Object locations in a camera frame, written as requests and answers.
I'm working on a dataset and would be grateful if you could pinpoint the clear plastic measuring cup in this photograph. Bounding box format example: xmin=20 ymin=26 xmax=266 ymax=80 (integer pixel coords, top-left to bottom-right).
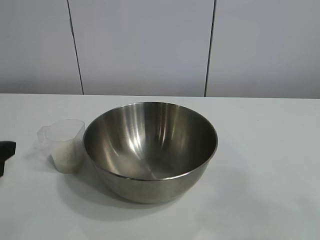
xmin=36 ymin=118 xmax=87 ymax=174

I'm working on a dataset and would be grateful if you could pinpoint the white uncooked rice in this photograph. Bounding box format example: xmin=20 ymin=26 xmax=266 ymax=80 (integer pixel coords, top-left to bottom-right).
xmin=50 ymin=139 xmax=85 ymax=173

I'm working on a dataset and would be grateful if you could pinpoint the stainless steel mixing bowl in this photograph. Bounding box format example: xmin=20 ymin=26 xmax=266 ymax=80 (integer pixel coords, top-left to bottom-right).
xmin=82 ymin=101 xmax=219 ymax=204

